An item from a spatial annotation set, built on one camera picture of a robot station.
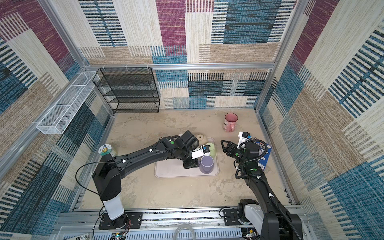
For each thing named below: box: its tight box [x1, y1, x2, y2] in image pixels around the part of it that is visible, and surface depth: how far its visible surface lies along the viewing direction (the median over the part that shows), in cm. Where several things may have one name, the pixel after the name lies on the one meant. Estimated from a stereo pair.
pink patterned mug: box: [222, 112, 239, 133], surface depth 103 cm
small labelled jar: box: [98, 143, 113, 158], surface depth 91 cm
